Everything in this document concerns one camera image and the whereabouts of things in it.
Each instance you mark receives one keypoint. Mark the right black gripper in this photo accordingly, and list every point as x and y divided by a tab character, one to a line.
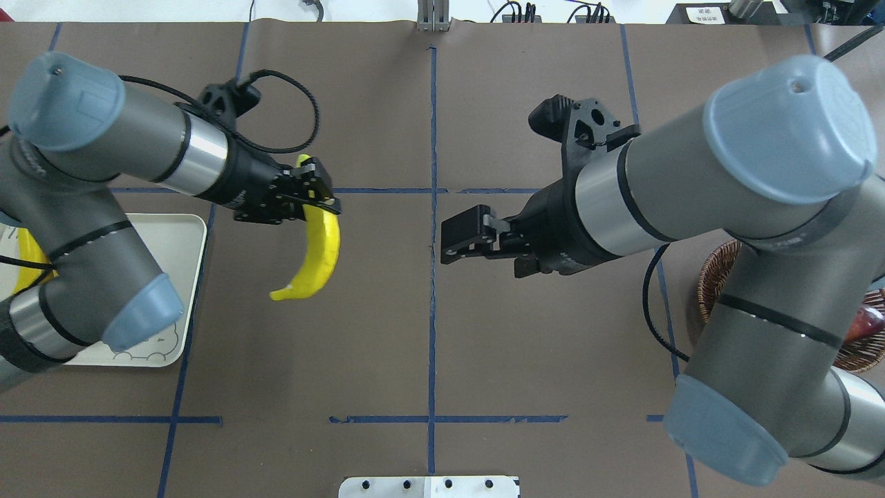
553	228

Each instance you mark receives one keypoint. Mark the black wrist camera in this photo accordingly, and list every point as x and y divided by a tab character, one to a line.
228	101
585	130

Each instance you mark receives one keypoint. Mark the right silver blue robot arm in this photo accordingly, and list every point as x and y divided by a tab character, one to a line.
783	161

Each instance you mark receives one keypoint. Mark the white rectangular bear tray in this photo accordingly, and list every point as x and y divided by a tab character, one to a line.
173	277

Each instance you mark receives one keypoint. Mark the brown wicker basket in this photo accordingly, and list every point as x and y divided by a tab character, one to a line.
862	349

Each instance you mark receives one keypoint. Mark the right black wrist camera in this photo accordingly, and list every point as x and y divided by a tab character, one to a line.
585	130

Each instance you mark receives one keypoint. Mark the aluminium frame post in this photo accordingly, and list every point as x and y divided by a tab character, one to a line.
433	16

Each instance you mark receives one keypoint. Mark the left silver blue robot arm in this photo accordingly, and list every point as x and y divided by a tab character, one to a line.
70	130

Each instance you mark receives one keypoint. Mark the yellow banana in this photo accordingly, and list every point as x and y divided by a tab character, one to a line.
31	252
323	237

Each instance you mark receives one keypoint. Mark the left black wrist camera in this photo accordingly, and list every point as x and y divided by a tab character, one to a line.
228	101

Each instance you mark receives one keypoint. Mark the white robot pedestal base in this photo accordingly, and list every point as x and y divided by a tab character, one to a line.
431	486

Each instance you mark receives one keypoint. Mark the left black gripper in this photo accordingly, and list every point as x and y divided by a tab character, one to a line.
250	181

